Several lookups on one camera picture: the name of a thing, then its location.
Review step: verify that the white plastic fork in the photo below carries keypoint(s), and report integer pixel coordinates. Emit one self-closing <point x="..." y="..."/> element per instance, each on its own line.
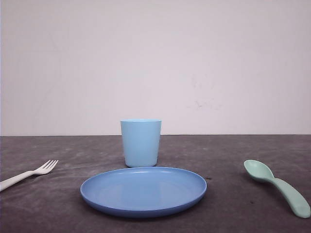
<point x="42" y="170"/>

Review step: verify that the light blue plastic cup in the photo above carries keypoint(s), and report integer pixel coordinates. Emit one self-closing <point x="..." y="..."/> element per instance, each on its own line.
<point x="140" y="138"/>

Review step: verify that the mint green plastic spoon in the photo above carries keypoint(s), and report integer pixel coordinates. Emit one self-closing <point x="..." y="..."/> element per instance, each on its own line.
<point x="260" y="172"/>

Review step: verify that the blue plastic plate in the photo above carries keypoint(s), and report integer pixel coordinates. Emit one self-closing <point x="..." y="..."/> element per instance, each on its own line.
<point x="143" y="192"/>

